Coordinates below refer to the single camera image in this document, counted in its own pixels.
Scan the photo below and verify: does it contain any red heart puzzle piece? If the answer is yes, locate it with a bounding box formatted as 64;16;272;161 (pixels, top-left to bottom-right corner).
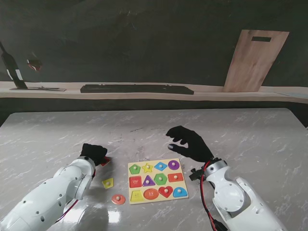
158;186;174;199

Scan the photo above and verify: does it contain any dark wine bottle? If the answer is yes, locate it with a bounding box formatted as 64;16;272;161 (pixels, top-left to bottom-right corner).
0;42;28;89

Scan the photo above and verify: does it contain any yellow trapezoid puzzle piece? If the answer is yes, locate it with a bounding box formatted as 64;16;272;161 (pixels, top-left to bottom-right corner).
102;178;115;190

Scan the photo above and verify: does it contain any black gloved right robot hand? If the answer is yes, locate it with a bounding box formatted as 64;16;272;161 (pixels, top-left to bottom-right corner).
166;126;215;163

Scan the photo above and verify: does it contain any green pentagon puzzle piece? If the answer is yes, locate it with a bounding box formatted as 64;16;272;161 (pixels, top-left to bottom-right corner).
129;164;142;176

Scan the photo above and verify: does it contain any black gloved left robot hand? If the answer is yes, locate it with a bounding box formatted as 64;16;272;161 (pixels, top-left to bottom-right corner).
80;143;108;167

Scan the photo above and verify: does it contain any orange oval puzzle piece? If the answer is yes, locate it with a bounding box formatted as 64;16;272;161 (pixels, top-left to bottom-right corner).
111;194;126;205

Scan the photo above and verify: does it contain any blue semicircle puzzle piece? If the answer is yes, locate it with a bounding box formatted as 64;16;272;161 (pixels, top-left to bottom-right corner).
173;187;188;198

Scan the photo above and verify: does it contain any wooden shape puzzle board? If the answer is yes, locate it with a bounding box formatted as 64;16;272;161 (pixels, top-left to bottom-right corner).
127;158;190;205

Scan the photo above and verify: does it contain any orange rectangle puzzle piece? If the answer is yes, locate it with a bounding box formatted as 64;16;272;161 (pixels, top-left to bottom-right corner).
167;172;183;183

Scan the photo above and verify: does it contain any green hexagon puzzle piece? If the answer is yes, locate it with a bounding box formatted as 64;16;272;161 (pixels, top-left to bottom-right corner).
154;173;168;186

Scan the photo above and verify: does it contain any wooden cutting board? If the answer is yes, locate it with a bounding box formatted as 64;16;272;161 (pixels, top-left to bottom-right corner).
222;29;290;93

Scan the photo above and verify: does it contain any red cable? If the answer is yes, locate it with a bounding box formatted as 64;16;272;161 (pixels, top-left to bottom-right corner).
200;162;218;227
54;169;97;224

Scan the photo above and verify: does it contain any red square puzzle piece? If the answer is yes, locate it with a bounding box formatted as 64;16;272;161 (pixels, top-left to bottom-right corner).
100;156;113;167

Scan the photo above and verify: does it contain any long black tray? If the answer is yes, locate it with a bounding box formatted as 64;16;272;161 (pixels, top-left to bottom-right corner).
80;84;194;95

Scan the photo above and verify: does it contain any wine glass with red wine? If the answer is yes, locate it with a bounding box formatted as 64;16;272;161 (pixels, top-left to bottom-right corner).
26;51;48;90

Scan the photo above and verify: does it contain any light wooden shelf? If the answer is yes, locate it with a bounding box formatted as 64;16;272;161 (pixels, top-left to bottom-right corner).
0;81;308;104

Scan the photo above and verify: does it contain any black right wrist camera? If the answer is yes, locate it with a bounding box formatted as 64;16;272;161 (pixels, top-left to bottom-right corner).
189;167;204;182

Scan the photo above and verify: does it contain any purple circle puzzle piece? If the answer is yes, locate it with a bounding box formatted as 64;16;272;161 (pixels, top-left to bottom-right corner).
167;159;180;170

